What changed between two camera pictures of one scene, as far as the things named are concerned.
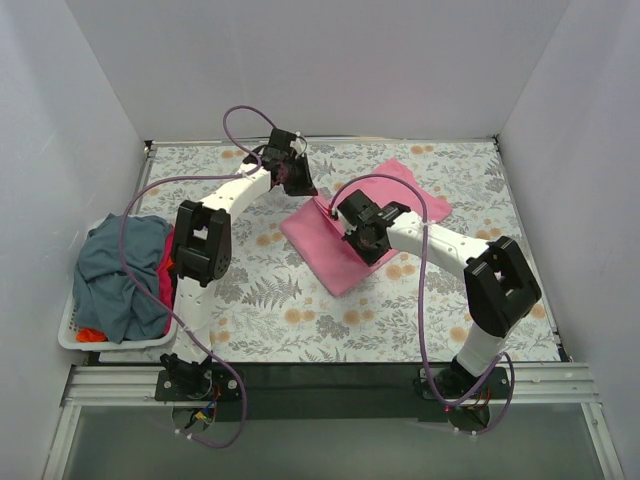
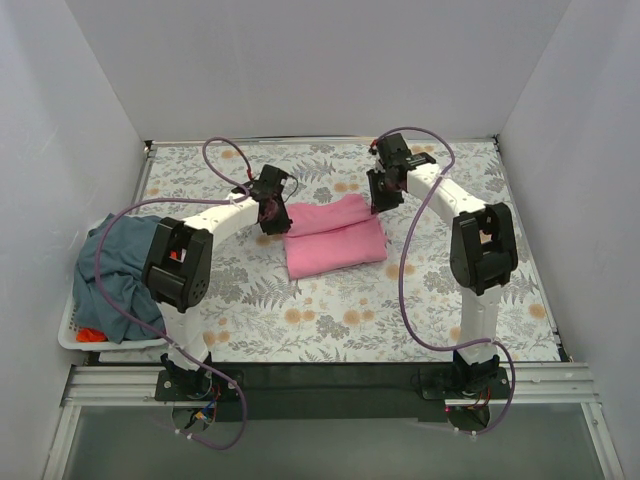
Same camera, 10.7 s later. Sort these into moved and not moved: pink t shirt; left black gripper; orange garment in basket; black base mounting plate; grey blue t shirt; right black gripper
Moved: pink t shirt; left black gripper; right black gripper
Not moved: grey blue t shirt; orange garment in basket; black base mounting plate
